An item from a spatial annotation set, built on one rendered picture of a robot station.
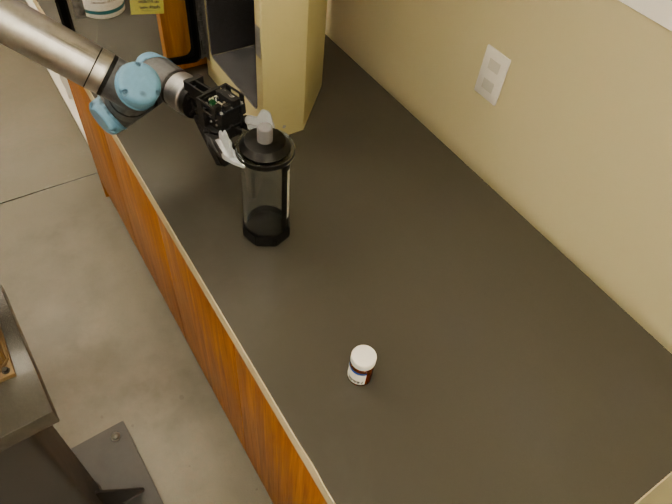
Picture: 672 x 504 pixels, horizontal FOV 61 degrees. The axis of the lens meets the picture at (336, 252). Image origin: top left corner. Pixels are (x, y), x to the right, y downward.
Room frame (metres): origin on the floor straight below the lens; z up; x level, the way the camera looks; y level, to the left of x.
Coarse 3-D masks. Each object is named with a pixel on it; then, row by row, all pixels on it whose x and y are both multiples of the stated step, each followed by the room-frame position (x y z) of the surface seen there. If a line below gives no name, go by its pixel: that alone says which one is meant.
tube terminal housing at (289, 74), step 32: (256, 0) 1.08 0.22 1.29; (288, 0) 1.11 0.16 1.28; (320, 0) 1.25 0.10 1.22; (288, 32) 1.11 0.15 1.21; (320, 32) 1.27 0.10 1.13; (256, 64) 1.09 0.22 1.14; (288, 64) 1.11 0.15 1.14; (320, 64) 1.30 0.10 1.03; (288, 96) 1.11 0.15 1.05; (288, 128) 1.11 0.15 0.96
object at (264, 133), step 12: (252, 132) 0.81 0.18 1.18; (264, 132) 0.78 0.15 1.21; (276, 132) 0.82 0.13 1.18; (240, 144) 0.78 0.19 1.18; (252, 144) 0.78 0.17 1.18; (264, 144) 0.78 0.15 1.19; (276, 144) 0.78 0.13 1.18; (288, 144) 0.80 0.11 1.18; (252, 156) 0.75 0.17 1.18; (264, 156) 0.75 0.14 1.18; (276, 156) 0.76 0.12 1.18
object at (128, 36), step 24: (96, 0) 1.20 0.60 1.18; (120, 0) 1.22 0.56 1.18; (144, 0) 1.25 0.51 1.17; (168, 0) 1.27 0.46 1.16; (96, 24) 1.19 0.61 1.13; (120, 24) 1.22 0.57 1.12; (144, 24) 1.24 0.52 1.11; (168, 24) 1.27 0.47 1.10; (120, 48) 1.21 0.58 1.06; (144, 48) 1.24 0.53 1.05; (168, 48) 1.27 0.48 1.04
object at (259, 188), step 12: (240, 156) 0.76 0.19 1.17; (288, 156) 0.77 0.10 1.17; (252, 180) 0.75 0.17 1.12; (264, 180) 0.75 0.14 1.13; (276, 180) 0.76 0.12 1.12; (252, 192) 0.75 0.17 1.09; (264, 192) 0.75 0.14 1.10; (276, 192) 0.76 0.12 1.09; (252, 204) 0.75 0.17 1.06; (264, 204) 0.75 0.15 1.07; (276, 204) 0.76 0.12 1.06; (252, 216) 0.75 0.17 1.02; (264, 216) 0.75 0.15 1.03; (276, 216) 0.76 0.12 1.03; (252, 228) 0.75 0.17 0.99; (264, 228) 0.75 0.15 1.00; (276, 228) 0.76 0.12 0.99
